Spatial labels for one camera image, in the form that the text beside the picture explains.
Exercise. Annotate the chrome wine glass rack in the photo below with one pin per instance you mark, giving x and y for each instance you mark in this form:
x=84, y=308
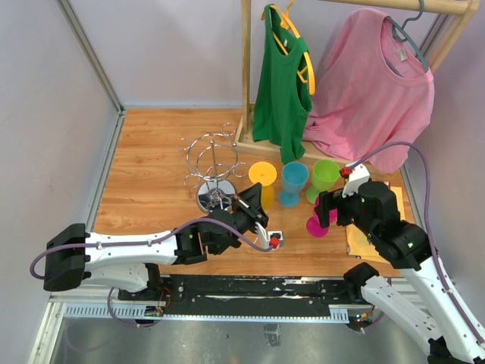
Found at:
x=212, y=162

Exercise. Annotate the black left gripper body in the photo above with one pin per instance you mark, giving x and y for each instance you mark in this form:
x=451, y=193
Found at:
x=245, y=217

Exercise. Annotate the wooden clothes rack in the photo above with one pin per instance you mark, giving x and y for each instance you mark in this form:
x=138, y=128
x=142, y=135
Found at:
x=452, y=19

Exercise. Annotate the pink plastic wine glass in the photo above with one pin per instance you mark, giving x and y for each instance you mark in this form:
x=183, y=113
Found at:
x=313, y=224

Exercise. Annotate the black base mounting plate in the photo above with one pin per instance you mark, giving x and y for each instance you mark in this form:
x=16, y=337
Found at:
x=230, y=295

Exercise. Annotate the orange plastic wine glass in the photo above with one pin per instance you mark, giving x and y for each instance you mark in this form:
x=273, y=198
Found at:
x=265, y=174

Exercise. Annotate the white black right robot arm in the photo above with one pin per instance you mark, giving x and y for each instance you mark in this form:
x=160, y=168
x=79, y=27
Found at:
x=446, y=330

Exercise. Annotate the pink t-shirt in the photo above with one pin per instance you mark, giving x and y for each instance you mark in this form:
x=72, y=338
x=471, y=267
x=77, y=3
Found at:
x=370, y=91

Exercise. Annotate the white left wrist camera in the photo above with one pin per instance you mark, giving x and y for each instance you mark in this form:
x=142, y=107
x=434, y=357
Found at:
x=269, y=239

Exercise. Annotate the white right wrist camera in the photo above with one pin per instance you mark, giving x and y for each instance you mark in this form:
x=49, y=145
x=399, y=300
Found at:
x=355, y=176

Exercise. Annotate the blue plastic wine glass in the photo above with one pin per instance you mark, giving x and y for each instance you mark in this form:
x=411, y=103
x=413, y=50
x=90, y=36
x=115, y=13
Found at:
x=294, y=179

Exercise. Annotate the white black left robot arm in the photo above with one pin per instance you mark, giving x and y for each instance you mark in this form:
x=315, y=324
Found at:
x=76, y=256

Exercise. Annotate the yellow clothes hanger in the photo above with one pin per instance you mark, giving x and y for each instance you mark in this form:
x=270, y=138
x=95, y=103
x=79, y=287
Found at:
x=282, y=40

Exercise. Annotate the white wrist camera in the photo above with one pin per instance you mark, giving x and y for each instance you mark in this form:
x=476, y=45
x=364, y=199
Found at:
x=355, y=176
x=269, y=239

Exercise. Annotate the green tank top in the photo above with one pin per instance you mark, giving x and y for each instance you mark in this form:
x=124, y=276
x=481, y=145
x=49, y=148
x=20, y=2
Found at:
x=281, y=110

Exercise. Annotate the green plastic wine glass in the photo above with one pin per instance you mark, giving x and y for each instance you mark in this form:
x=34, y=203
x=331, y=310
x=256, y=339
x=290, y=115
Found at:
x=323, y=177

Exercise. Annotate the yellow cartoon vehicle cloth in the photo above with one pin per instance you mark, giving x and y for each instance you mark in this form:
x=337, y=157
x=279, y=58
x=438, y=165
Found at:
x=357, y=242

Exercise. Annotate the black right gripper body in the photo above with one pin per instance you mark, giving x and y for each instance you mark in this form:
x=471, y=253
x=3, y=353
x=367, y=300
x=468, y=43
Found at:
x=348, y=208

